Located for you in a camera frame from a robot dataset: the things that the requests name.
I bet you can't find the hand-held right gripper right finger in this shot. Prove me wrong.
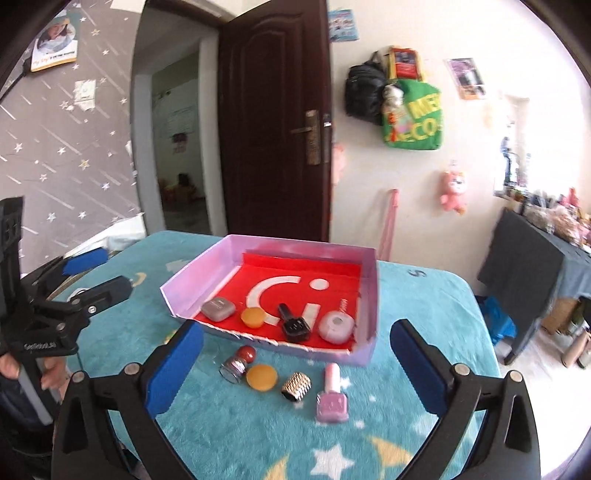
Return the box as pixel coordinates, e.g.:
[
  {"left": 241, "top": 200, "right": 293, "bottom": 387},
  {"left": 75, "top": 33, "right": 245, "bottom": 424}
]
[{"left": 390, "top": 318, "right": 541, "bottom": 480}]

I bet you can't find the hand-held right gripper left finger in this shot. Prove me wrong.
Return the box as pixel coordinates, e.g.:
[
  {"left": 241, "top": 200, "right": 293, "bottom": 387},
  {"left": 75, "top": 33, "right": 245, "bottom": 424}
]
[{"left": 53, "top": 318, "right": 205, "bottom": 480}]

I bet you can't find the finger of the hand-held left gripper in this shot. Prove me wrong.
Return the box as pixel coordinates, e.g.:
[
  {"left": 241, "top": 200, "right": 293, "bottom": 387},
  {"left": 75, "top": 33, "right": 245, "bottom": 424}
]
[
  {"left": 21, "top": 249, "right": 108, "bottom": 302},
  {"left": 68, "top": 275, "right": 134, "bottom": 318}
]

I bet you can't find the silver glitter jar red cap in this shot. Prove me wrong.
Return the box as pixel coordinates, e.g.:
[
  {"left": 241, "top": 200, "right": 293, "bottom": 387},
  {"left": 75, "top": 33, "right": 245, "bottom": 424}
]
[{"left": 219, "top": 346, "right": 256, "bottom": 385}]

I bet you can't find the brown earbud case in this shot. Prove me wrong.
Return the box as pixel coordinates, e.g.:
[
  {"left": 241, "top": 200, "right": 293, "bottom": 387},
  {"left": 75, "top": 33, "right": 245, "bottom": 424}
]
[{"left": 200, "top": 298, "right": 235, "bottom": 320}]

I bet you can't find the pink nail polish bottle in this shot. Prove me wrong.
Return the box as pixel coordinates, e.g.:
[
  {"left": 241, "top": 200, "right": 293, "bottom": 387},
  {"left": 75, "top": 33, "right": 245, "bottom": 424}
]
[{"left": 316, "top": 363, "right": 349, "bottom": 423}]

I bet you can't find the white round earbud case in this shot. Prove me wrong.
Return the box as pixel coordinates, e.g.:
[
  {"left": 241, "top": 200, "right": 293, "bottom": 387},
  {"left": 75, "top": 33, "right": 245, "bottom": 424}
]
[{"left": 317, "top": 311, "right": 355, "bottom": 345}]

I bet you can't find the studded black gold cap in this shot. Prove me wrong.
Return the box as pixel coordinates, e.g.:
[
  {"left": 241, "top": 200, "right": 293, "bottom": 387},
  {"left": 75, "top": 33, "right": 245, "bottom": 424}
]
[{"left": 281, "top": 372, "right": 312, "bottom": 403}]

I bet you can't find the black nail polish bottle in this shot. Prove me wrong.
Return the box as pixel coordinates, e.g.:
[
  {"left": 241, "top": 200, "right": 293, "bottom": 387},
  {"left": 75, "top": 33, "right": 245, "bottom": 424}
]
[{"left": 277, "top": 303, "right": 311, "bottom": 343}]

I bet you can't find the purple cardboard box red inside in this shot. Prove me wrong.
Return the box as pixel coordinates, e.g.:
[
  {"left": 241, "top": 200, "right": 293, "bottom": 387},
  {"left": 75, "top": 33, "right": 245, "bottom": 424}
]
[{"left": 160, "top": 234, "right": 380, "bottom": 368}]

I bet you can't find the person's left hand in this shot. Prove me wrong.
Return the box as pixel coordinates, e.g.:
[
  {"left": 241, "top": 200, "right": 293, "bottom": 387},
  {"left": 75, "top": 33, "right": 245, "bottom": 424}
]
[{"left": 38, "top": 356, "right": 71, "bottom": 404}]

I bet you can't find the teal moon star blanket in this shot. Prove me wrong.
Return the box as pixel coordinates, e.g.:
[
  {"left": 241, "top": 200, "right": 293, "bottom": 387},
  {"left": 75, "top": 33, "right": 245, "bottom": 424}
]
[{"left": 46, "top": 231, "right": 502, "bottom": 480}]

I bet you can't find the blue plastic bag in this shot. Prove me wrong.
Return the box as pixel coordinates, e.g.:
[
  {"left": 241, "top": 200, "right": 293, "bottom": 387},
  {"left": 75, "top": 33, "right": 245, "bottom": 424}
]
[{"left": 482, "top": 295, "right": 517, "bottom": 347}]

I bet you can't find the dark cloth covered table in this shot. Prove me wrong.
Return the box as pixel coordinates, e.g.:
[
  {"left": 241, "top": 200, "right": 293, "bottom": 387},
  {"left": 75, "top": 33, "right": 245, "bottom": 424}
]
[{"left": 477, "top": 208, "right": 591, "bottom": 365}]

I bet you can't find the pink stick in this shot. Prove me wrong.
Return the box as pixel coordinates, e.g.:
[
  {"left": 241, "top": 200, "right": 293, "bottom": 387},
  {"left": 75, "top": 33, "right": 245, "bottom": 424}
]
[{"left": 379, "top": 188, "right": 400, "bottom": 261}]

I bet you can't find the hallway notice board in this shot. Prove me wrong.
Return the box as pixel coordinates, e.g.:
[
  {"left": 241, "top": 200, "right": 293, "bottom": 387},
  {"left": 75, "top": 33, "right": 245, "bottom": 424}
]
[{"left": 164, "top": 104, "right": 197, "bottom": 153}]

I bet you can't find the clutter of table items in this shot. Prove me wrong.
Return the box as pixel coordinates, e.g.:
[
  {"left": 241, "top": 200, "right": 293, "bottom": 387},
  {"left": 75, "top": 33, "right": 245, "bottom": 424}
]
[{"left": 503, "top": 187, "right": 591, "bottom": 252}]

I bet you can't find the pale pink plush toy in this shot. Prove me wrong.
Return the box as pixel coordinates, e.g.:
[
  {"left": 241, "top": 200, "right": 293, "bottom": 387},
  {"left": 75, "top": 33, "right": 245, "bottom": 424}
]
[{"left": 332, "top": 142, "right": 347, "bottom": 183}]

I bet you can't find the dark brown door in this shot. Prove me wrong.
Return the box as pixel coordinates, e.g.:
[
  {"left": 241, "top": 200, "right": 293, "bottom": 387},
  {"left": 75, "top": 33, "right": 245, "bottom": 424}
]
[{"left": 217, "top": 0, "right": 334, "bottom": 243}]

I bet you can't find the green tote bag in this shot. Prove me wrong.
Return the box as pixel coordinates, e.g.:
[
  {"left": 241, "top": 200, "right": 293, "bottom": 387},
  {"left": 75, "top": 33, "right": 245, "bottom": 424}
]
[{"left": 381, "top": 79, "right": 445, "bottom": 151}]

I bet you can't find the white plush charm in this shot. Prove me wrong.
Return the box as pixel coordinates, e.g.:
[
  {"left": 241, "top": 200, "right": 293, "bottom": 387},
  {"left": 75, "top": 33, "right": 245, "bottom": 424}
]
[{"left": 382, "top": 84, "right": 406, "bottom": 112}]

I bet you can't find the black backpack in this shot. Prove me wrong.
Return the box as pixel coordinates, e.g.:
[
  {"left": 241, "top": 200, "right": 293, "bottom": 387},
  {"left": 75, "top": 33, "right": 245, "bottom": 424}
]
[{"left": 344, "top": 51, "right": 389, "bottom": 126}]

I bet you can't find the red hanging calendar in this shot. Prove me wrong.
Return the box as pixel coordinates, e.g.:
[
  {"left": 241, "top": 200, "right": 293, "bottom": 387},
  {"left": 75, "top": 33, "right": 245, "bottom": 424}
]
[{"left": 389, "top": 46, "right": 423, "bottom": 83}]

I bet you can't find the portrait wall poster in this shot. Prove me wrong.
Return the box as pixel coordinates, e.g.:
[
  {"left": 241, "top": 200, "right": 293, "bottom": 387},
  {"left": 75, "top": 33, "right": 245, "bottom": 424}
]
[{"left": 30, "top": 10, "right": 80, "bottom": 73}]

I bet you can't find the wall mirror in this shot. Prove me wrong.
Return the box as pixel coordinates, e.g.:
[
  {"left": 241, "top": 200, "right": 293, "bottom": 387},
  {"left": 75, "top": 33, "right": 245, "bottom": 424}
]
[{"left": 492, "top": 95, "right": 532, "bottom": 198}]

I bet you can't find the brass door handle lock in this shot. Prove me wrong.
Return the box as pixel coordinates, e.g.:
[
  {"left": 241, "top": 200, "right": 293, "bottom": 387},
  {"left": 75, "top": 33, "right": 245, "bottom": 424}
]
[{"left": 290, "top": 110, "right": 332, "bottom": 165}]

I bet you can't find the wall photo print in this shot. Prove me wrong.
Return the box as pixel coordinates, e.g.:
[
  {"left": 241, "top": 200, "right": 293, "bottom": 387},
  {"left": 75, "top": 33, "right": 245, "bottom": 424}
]
[{"left": 445, "top": 58, "right": 488, "bottom": 101}]

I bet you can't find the blue wall poster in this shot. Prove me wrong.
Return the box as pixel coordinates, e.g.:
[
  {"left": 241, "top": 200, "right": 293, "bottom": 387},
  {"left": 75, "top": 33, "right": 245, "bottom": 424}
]
[{"left": 327, "top": 8, "right": 360, "bottom": 43}]

